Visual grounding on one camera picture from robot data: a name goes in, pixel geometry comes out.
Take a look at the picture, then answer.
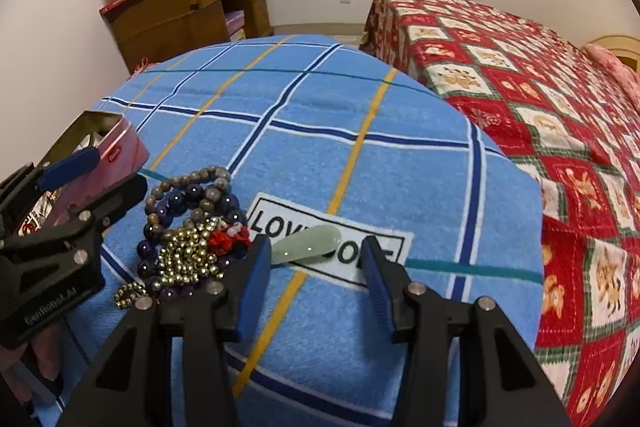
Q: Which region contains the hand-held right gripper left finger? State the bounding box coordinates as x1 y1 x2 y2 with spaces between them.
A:
55 234 273 427

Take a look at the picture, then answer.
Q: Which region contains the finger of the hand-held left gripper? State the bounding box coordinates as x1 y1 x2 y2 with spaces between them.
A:
0 147 101 229
4 174 150 267

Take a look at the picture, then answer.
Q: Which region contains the gold bead necklace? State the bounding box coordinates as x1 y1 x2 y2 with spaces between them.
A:
114 216 227 311

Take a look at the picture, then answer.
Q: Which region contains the red patchwork bedspread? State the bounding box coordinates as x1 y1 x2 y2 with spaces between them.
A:
359 0 640 427

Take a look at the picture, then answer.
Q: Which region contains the purple bead bracelet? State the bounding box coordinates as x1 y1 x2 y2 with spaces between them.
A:
136 184 247 304

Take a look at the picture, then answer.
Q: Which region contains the light wooden headboard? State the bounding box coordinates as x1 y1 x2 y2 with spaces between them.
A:
585 33 640 72

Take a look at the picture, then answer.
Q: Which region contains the person's left hand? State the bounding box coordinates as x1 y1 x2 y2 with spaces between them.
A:
30 331 67 385

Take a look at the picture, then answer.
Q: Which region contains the brown bead bracelet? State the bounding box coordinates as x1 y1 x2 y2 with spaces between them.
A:
144 164 232 234

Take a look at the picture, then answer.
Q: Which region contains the pink floral pillow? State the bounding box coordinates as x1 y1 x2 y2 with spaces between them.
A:
584 43 640 108

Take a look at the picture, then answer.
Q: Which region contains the brown wooden desk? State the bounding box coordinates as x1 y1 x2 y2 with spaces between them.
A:
99 0 274 74

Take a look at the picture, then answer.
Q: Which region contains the pale green jade pendant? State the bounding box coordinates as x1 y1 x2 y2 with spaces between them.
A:
270 225 342 266

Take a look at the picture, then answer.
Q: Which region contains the blue checked tablecloth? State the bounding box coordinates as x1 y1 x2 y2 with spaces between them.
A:
30 34 547 427

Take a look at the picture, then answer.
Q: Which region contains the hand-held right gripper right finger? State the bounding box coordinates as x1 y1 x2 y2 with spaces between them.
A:
360 236 573 427

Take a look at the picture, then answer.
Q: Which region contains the purple box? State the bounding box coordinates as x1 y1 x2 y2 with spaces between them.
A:
223 10 247 36

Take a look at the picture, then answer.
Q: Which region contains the pink tin box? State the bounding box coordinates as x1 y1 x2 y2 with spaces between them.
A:
17 109 151 239

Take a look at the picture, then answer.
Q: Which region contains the red knotted cord charm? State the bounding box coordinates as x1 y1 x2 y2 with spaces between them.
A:
206 224 251 259

